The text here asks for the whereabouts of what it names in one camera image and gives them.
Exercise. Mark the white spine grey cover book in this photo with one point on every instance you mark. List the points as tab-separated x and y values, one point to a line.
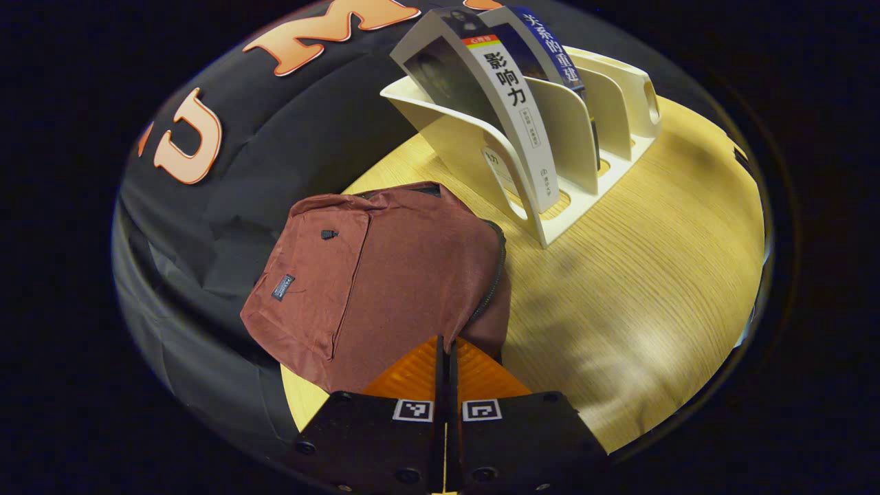
512	89

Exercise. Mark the blue cover book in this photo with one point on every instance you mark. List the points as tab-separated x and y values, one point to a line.
550	48

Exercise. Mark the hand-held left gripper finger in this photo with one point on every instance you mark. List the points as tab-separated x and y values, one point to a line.
454	378
441	378

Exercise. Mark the white bookshelf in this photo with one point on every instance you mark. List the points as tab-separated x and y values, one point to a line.
570	137

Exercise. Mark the black backdrop cloth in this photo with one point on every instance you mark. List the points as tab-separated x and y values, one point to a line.
275	151

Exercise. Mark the maroon schoolbag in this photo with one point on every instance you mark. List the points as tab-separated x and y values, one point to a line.
399	275

